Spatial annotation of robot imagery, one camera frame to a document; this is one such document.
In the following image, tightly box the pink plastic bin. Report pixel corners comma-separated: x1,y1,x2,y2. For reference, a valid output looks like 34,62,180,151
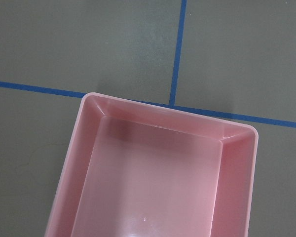
45,93,259,237

